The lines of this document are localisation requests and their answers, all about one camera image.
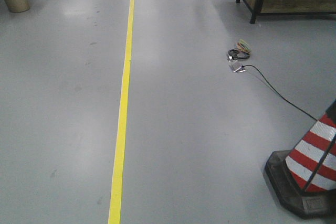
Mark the metal floor socket plate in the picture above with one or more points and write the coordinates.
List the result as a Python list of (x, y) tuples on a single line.
[(237, 67)]

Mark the red white traffic cone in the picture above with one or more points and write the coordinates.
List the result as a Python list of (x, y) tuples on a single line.
[(303, 178)]

